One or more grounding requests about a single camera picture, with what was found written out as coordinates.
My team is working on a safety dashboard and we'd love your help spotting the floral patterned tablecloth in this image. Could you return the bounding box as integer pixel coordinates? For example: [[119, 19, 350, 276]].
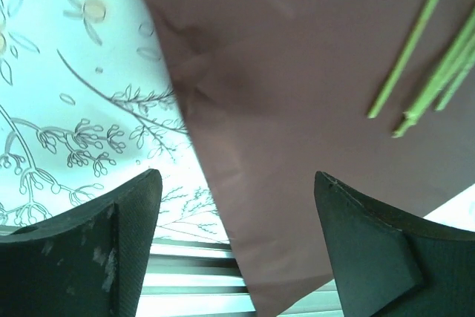
[[0, 0, 475, 240]]

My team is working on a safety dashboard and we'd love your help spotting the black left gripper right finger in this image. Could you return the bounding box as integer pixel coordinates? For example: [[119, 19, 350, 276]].
[[314, 171, 475, 317]]

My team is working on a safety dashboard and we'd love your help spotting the artificial flower bouquet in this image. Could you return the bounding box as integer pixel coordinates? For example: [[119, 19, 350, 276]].
[[367, 0, 475, 139]]

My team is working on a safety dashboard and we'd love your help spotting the dark red wrapping paper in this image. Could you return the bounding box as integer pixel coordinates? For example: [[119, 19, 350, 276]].
[[128, 0, 475, 317]]

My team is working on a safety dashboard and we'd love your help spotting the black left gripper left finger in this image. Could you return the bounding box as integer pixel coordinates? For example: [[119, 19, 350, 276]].
[[0, 169, 163, 317]]

